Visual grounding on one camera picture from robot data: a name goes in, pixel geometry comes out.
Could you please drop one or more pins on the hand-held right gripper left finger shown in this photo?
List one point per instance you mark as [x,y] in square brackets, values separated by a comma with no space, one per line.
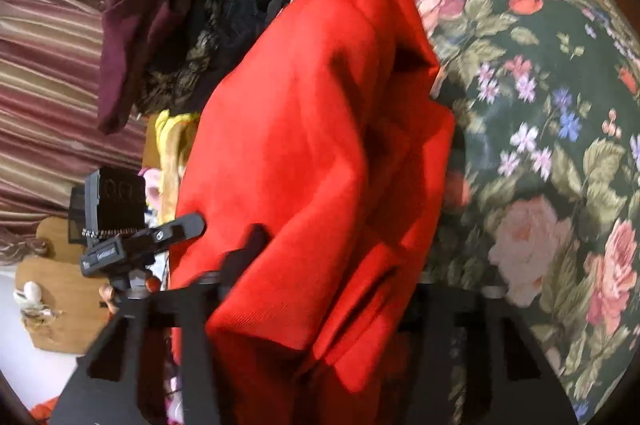
[190,305]

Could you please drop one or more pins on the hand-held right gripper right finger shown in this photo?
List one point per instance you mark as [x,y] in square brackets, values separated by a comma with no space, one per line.
[440,310]

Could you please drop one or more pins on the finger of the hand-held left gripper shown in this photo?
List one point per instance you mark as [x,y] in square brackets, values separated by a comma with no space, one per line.
[175,230]

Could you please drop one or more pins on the red zip jacket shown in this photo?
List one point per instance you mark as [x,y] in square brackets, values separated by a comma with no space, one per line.
[310,145]

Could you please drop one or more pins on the person's left hand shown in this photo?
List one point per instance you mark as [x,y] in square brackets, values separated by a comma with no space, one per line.
[107,297]

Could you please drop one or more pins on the yellow plush blanket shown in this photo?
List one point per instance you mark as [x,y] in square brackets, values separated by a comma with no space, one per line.
[172,145]

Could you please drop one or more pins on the wooden headboard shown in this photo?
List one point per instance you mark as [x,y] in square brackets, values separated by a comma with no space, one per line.
[60,275]

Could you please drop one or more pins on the striped curtain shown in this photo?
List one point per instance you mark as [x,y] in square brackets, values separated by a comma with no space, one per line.
[50,105]

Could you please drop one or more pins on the white ornament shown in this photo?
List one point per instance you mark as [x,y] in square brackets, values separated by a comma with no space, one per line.
[32,297]

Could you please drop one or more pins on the black patterned folded garment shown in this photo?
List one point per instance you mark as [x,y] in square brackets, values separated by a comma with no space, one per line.
[200,50]

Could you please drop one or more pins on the maroon folded garment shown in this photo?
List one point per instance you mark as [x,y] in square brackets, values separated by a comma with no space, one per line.
[145,30]

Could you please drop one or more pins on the floral bedspread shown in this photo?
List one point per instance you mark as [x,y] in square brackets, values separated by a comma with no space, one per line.
[540,105]

